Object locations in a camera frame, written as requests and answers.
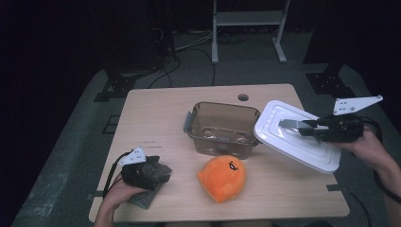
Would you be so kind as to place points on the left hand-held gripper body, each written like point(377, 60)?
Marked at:
point(137, 175)

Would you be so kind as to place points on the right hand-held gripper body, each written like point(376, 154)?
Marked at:
point(342, 129)

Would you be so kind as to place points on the grey fluffy cloth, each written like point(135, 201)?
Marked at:
point(146, 198)

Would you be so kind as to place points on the brown transparent storage box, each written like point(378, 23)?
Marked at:
point(205, 142)

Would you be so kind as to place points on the orange plush toy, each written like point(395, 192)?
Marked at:
point(220, 183)

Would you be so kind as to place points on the person's left hand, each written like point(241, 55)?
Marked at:
point(119, 194)

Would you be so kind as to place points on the person's right hand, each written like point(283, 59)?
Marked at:
point(370, 151)

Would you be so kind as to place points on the black stand base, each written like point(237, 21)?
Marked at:
point(327, 83)
point(118, 85)

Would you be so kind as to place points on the black tape strip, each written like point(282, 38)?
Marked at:
point(334, 188)
point(97, 195)

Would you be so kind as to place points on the black floor tape outline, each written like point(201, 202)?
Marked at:
point(110, 125)

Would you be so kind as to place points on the round grey desk grommet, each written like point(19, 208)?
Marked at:
point(243, 97)

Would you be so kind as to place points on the white metal stand frame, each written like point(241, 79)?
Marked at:
point(249, 18)

